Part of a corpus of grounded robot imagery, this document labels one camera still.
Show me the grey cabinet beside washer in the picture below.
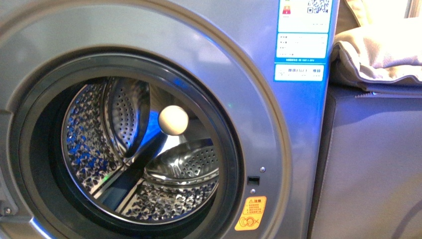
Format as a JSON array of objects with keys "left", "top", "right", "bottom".
[{"left": 308, "top": 86, "right": 422, "bottom": 239}]

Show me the orange warning sticker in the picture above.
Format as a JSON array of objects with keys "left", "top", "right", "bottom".
[{"left": 234, "top": 196, "right": 267, "bottom": 231}]

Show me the steel perforated washer drum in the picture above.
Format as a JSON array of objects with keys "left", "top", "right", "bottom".
[{"left": 61, "top": 77, "right": 219, "bottom": 225}]

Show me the cream round drum hub cap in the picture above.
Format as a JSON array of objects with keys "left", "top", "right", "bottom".
[{"left": 158, "top": 105, "right": 189, "bottom": 136}]

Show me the beige folded cloth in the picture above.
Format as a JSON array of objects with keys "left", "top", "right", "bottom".
[{"left": 329, "top": 0, "right": 422, "bottom": 98}]

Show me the grey front-load washing machine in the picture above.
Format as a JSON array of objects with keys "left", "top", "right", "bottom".
[{"left": 0, "top": 0, "right": 339, "bottom": 239}]

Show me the blue white energy label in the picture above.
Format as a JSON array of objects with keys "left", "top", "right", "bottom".
[{"left": 274, "top": 0, "right": 334, "bottom": 82}]

